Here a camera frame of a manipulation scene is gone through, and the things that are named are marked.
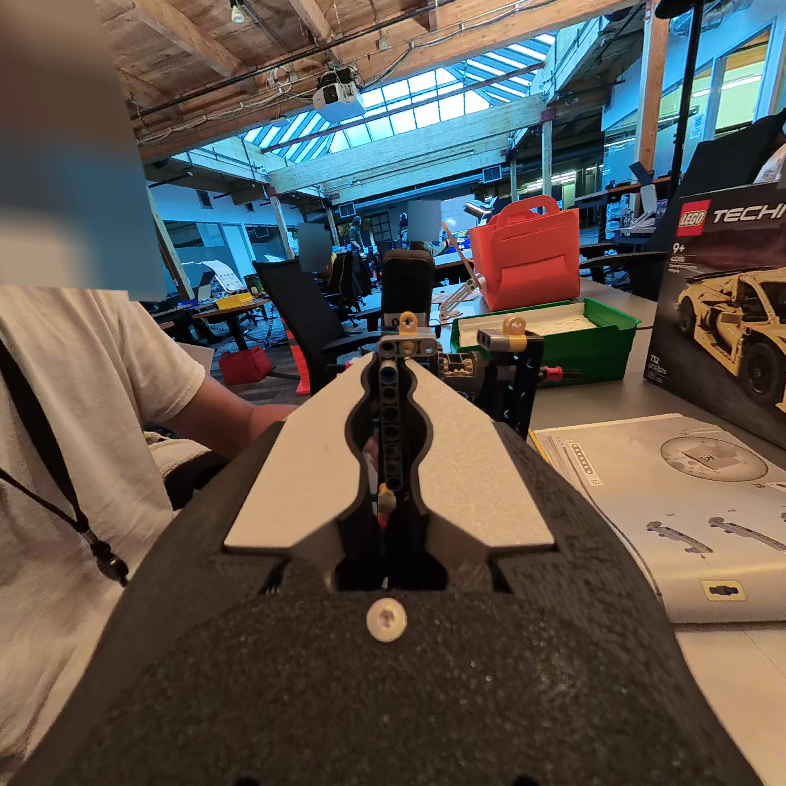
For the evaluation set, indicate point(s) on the open instruction booklet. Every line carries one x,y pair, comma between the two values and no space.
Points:
675,522

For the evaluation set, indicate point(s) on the red plastic bin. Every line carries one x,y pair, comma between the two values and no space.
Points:
528,264

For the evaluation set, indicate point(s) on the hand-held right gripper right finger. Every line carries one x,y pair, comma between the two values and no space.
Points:
485,491

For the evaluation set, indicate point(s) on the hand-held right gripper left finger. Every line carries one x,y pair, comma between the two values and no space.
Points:
288,491

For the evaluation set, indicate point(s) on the partly built yellow toy car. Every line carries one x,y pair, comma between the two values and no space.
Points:
509,374

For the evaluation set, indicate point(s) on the orange traffic cone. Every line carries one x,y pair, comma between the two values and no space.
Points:
299,362

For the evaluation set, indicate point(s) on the toy car box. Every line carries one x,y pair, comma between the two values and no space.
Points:
718,338

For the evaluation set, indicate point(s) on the ceiling projector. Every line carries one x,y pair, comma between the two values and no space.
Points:
338,95

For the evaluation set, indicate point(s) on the grey desk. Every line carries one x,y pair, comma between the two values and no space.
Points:
614,399

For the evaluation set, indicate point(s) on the red felt bag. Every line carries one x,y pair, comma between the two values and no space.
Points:
245,367

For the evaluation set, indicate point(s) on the white paper stack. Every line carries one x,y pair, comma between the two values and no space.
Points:
534,319

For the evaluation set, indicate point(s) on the wooden document stand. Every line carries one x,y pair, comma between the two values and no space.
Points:
460,270

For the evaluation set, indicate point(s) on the black metal pole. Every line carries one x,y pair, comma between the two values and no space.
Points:
688,92

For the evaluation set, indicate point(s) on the white printed sheet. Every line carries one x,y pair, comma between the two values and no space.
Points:
224,276

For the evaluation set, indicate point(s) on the green plastic bin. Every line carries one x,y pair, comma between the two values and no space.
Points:
589,350

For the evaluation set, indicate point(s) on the track spot lamp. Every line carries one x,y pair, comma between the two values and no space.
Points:
237,12

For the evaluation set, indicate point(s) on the beige fuzzy cloth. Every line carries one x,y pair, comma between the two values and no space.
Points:
178,454

